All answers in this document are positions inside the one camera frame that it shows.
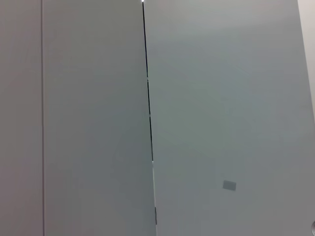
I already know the white partition panel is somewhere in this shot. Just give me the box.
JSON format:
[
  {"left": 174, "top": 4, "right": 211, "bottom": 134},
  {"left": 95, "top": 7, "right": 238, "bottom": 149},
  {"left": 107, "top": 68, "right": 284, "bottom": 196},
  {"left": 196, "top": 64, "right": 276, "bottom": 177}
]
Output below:
[
  {"left": 41, "top": 0, "right": 157, "bottom": 236},
  {"left": 142, "top": 0, "right": 315, "bottom": 236}
]

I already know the small grey rectangular sticker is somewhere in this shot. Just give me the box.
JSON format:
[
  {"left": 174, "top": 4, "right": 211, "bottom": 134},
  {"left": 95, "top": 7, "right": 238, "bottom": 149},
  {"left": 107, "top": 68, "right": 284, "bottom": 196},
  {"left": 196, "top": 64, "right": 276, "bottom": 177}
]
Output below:
[{"left": 222, "top": 179, "right": 237, "bottom": 192}]

